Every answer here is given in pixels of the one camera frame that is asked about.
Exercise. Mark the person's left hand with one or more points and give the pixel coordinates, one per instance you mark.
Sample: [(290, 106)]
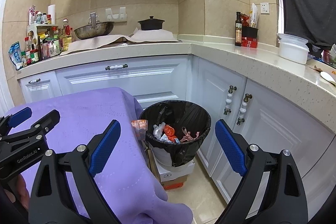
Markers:
[(15, 190)]

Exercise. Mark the group of seasoning bottles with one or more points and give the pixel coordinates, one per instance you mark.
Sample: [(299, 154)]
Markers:
[(34, 56)]

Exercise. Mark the trash bin with black liner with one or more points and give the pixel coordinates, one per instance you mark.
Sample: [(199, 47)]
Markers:
[(183, 113)]

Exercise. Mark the dark olive oil bottle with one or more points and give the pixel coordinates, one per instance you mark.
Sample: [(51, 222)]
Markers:
[(238, 35)]

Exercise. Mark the black pot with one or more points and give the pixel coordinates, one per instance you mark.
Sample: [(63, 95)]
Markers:
[(151, 24)]

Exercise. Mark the pile of colourful packets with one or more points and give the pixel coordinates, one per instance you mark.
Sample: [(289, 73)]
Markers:
[(325, 56)]

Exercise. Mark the paper towel roll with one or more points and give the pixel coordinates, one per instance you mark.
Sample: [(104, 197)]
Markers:
[(51, 14)]

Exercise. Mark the orange wrapper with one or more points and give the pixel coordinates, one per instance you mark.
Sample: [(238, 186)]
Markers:
[(169, 132)]

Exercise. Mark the red box stack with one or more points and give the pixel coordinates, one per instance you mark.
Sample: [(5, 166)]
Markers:
[(249, 42)]

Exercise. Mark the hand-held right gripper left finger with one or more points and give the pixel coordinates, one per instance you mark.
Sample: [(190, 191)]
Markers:
[(105, 146)]

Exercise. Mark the beige stone countertop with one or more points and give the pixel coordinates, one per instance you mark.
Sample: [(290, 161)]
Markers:
[(223, 56)]

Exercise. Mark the white cardboard box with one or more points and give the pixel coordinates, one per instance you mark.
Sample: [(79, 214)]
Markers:
[(173, 174)]

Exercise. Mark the blue snack bag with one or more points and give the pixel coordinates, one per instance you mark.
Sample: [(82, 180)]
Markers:
[(15, 56)]

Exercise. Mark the white wall outlet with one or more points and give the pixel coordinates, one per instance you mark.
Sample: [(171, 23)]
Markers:
[(264, 8)]

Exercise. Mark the black container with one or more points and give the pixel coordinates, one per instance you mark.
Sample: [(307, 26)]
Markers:
[(250, 32)]

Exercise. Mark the clear packet orange label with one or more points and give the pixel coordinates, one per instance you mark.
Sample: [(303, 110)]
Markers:
[(141, 125)]

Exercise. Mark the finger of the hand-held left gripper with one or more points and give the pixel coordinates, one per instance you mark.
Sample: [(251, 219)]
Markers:
[(19, 115), (47, 119)]

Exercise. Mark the white spoon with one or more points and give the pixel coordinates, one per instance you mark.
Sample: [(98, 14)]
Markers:
[(328, 76)]

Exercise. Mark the red snack bag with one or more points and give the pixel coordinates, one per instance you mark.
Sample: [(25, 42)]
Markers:
[(245, 20)]

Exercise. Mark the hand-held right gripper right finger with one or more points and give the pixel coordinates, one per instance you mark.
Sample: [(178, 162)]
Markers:
[(231, 148)]

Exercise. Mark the narrow white cabinet door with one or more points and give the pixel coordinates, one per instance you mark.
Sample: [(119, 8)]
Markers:
[(42, 91)]

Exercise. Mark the yellow cooking oil bottle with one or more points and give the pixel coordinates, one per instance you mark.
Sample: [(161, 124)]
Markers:
[(66, 41)]

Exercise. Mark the purple tablecloth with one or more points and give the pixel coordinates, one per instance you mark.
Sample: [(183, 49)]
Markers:
[(78, 113)]

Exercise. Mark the wide white cabinet door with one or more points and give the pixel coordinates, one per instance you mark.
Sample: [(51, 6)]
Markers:
[(147, 82)]

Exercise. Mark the beige stove cover sheet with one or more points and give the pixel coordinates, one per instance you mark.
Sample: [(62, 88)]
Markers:
[(152, 36), (86, 45)]

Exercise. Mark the metal wok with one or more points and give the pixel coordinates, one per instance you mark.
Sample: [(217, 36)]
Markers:
[(92, 31)]

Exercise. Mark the white lidded plastic container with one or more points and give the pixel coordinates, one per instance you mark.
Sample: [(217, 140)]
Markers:
[(292, 52)]

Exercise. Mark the white wall holder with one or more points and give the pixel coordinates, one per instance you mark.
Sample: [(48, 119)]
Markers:
[(116, 15)]

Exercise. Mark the white seasoning rack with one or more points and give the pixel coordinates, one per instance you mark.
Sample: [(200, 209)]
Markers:
[(32, 29)]

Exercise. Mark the red checked ribbon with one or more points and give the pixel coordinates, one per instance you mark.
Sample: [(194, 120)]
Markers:
[(187, 137)]

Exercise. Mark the brown cardboard box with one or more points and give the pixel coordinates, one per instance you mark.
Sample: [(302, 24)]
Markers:
[(173, 186)]

